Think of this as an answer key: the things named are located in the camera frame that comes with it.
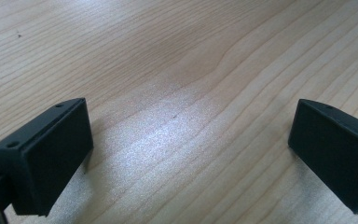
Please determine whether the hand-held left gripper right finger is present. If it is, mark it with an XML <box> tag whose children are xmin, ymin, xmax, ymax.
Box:
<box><xmin>287</xmin><ymin>98</ymin><xmax>358</xmax><ymax>216</ymax></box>

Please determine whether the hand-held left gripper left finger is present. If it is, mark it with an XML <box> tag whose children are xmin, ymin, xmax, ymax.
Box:
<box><xmin>0</xmin><ymin>97</ymin><xmax>94</xmax><ymax>217</ymax></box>

